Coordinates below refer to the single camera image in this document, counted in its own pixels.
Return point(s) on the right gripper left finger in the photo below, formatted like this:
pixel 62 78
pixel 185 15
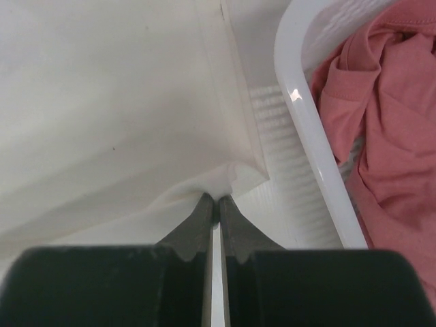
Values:
pixel 165 284

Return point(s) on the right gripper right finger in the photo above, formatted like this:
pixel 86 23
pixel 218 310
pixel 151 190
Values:
pixel 265 284

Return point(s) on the cream white t shirt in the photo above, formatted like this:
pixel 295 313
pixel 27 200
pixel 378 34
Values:
pixel 113 110

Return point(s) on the white plastic basket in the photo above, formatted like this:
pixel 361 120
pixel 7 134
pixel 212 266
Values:
pixel 304 204

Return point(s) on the pink crumpled t shirt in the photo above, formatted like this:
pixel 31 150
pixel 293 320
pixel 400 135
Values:
pixel 379 85

